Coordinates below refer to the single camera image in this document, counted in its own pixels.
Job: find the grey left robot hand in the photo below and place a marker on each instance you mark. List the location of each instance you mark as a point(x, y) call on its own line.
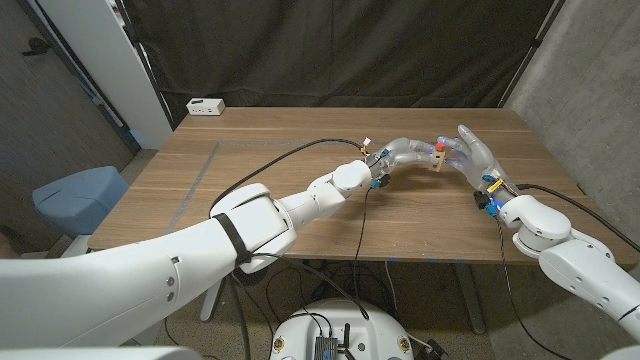
point(405, 154)

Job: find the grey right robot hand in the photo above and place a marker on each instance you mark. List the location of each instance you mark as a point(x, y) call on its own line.
point(477, 157)

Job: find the small wooden block with holes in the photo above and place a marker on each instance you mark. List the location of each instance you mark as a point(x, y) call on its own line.
point(438, 161)

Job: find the wooden screw with red head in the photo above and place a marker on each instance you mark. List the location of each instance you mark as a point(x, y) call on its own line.
point(440, 147)

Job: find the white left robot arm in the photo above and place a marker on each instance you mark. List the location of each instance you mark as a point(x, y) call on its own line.
point(225, 255)

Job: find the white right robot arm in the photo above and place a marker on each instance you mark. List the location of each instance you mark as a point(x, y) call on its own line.
point(575, 255)

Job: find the black curtain backdrop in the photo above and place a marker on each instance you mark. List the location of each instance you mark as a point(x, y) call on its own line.
point(340, 50)

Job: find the grey table leg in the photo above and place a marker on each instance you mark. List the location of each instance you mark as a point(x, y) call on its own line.
point(210, 302)
point(470, 300)

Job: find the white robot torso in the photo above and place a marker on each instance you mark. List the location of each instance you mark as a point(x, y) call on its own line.
point(360, 325)

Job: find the round black fan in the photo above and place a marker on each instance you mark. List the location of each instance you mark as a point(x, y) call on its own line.
point(250, 275)

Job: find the white power strip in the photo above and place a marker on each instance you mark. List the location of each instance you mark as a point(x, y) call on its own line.
point(205, 106)

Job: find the grey electronics box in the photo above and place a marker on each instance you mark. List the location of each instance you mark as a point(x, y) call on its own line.
point(326, 347)

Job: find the white cabinet panel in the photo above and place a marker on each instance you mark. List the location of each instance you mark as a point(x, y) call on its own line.
point(110, 65)

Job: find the blue padded stool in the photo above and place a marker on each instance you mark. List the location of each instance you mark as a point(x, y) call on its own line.
point(75, 200)

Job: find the person's bare leg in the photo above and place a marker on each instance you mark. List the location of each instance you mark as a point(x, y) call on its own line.
point(7, 247)

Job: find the black frame pole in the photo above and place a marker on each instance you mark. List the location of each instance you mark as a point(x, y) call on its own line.
point(145, 65)
point(530, 50)

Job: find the black wall rail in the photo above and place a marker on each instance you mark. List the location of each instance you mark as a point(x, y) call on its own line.
point(75, 75)

